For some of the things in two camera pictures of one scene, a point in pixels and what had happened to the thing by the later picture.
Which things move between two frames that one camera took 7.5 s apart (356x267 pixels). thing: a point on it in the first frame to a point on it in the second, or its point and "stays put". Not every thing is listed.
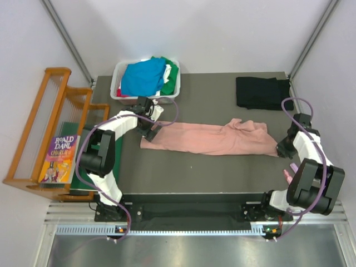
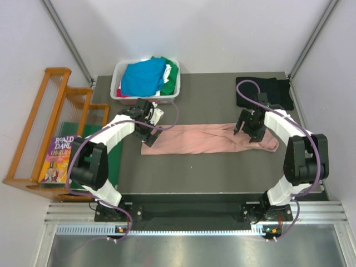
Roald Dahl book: (59, 162) stays put
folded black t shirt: (263, 93) stays put
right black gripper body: (285, 148) to (255, 130)
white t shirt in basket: (166, 73) stays put
